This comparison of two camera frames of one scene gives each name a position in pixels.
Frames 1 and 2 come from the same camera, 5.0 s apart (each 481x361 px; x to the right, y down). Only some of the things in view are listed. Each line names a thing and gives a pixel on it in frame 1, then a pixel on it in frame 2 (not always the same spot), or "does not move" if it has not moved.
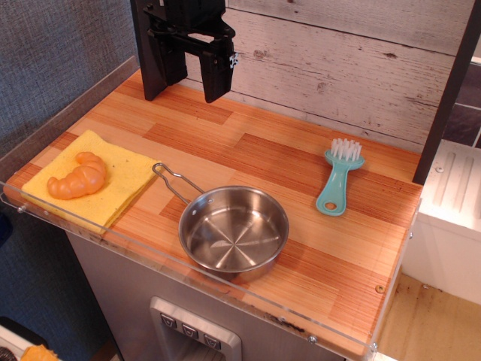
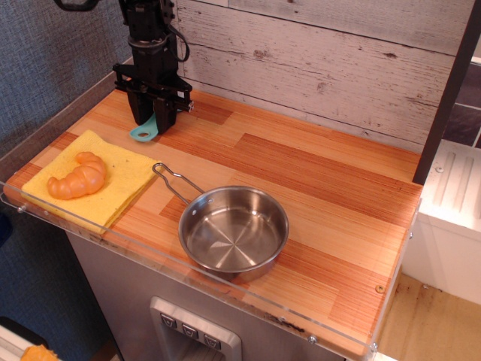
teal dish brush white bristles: x=344 y=156 -> x=149 y=126
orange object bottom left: x=38 y=353 does not move
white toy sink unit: x=443 y=249 does not move
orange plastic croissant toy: x=86 y=178 does not move
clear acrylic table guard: x=359 y=346 does not move
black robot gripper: x=173 y=21 -> x=154 y=71
